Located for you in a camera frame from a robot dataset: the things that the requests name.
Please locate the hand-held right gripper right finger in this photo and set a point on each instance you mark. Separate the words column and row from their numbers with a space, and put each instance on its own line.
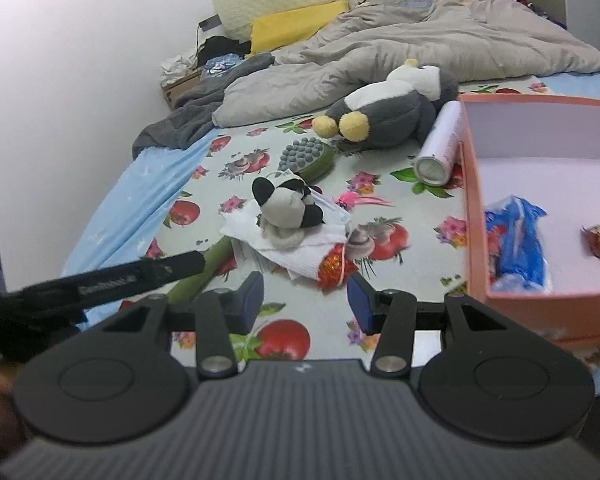
column 357, row 301

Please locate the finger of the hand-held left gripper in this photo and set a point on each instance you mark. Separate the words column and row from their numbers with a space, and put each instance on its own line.
column 130, row 276

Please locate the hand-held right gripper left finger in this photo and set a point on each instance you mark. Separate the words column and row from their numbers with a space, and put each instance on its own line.
column 252, row 296

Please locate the blue face mask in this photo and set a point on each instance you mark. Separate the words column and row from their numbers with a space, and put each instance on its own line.
column 332, row 210

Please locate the small panda plush toy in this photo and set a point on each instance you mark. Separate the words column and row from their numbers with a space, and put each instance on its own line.
column 285, row 205

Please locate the pink cardboard box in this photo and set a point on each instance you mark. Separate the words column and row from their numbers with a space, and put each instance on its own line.
column 530, row 310

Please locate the red shiny wrapped packet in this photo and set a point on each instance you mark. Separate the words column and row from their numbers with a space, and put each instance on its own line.
column 332, row 270

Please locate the pink feathered bird toy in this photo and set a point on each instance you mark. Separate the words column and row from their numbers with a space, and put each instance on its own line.
column 352, row 199

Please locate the fruit printed bed sheet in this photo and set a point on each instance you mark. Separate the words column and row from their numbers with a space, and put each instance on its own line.
column 405, row 200

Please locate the green plush massage brush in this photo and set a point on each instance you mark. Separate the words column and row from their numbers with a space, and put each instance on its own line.
column 315, row 166

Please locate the blue plastic packet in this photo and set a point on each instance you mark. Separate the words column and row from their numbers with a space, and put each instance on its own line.
column 522, row 245

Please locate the white spray can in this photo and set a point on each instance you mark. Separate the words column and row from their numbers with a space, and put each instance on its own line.
column 440, row 145

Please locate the dark grey blanket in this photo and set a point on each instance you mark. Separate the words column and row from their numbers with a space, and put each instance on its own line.
column 200, row 105

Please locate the brown cardboard box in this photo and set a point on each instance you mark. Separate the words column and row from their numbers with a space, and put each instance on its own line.
column 180, row 89

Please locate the grey penguin plush toy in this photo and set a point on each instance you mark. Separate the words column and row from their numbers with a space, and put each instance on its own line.
column 395, row 110

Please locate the white crumpled cloth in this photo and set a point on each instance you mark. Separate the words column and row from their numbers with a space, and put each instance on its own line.
column 177, row 67

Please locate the blue printed bag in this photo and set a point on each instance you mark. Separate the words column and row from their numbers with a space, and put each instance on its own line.
column 220, row 65

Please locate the black cloth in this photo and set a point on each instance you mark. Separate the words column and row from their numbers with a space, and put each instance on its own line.
column 220, row 47

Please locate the grey duvet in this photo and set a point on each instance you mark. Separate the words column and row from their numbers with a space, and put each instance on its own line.
column 405, row 45

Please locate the yellow pillow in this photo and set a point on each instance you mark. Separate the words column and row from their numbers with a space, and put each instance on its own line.
column 290, row 22

